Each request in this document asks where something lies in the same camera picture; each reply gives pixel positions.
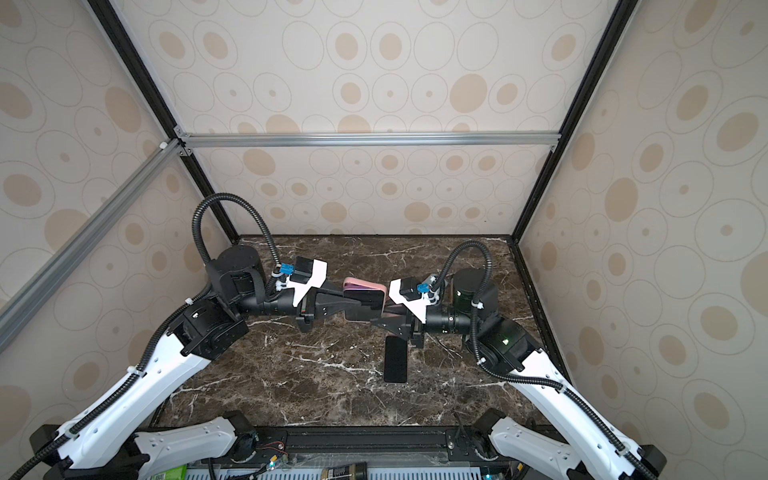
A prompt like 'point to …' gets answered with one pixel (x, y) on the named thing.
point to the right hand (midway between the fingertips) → (377, 315)
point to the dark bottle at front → (354, 471)
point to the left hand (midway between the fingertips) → (358, 303)
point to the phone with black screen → (395, 359)
